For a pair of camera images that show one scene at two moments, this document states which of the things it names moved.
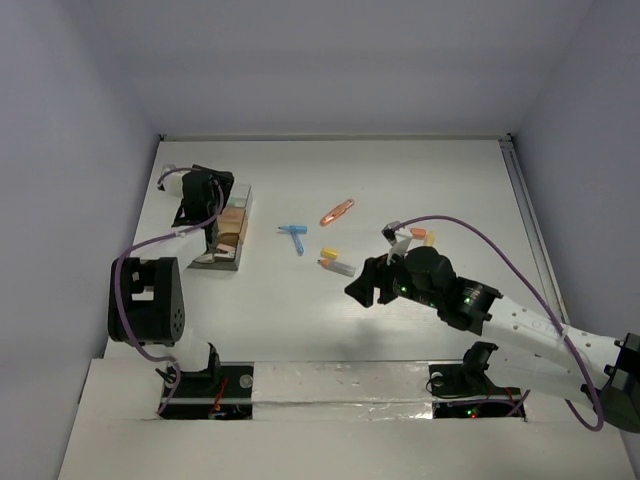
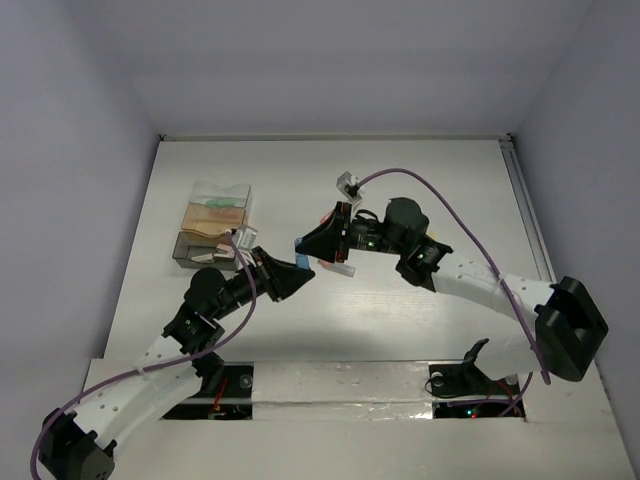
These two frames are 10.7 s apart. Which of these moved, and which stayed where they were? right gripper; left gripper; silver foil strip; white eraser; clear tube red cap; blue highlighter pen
Moved: right gripper; blue highlighter pen; left gripper
Stayed: clear tube red cap; silver foil strip; white eraser
